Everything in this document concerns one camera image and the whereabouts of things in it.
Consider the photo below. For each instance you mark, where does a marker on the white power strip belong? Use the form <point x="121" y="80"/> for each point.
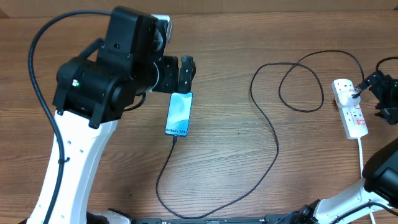
<point x="352" y="118"/>

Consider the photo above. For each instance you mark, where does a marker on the white charger plug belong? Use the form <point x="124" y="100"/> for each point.
<point x="346" y="99"/>

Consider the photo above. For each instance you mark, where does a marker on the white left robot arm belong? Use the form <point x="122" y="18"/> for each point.
<point x="93" y="91"/>

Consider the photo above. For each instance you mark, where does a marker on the blue Galaxy smartphone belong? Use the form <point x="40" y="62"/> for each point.
<point x="178" y="118"/>

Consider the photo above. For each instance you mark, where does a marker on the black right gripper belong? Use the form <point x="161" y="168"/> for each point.
<point x="384" y="81"/>

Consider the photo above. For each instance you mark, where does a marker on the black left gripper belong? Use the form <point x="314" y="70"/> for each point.
<point x="168" y="81"/>

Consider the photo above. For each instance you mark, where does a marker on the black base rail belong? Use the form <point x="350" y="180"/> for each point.
<point x="268" y="219"/>

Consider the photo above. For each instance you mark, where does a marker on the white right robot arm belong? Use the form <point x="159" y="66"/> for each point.
<point x="377" y="187"/>

